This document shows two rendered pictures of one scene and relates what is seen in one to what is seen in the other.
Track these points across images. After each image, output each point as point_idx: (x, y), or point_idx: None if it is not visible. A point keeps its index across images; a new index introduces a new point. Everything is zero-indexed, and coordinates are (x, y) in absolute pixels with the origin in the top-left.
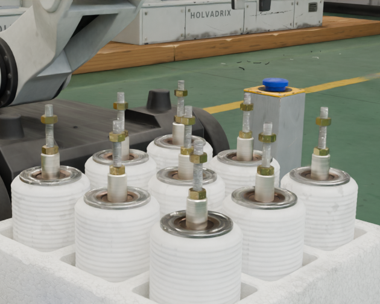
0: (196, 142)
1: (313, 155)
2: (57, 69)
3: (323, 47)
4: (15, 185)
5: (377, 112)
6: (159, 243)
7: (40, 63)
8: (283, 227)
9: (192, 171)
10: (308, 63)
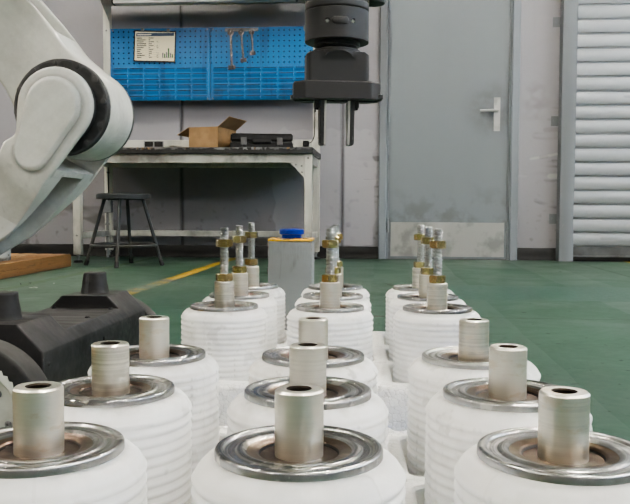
0: (439, 229)
1: (417, 268)
2: None
3: (27, 280)
4: (205, 316)
5: (172, 318)
6: (434, 323)
7: None
8: None
9: (341, 289)
10: (35, 292)
